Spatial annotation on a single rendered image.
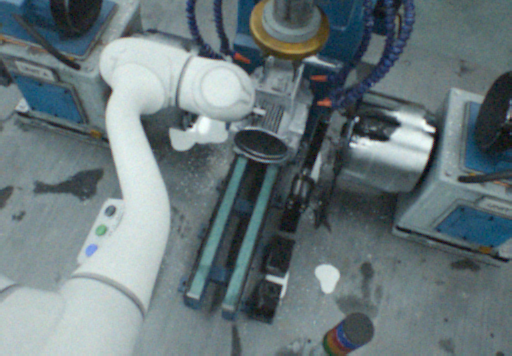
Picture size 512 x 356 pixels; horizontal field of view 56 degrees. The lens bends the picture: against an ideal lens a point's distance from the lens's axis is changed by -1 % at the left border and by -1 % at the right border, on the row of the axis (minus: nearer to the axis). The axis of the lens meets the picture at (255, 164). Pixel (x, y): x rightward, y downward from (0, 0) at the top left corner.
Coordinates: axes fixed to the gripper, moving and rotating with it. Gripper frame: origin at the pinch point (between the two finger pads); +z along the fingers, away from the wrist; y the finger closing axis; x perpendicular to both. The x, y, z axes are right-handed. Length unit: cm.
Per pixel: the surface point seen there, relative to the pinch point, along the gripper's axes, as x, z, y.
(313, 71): -15.9, 8.6, -13.7
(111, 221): 33.6, -14.3, 20.3
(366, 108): -9.1, -0.4, -29.0
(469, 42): -91, 182, -97
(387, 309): 40, 13, -52
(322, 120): -1.9, -14.4, -19.0
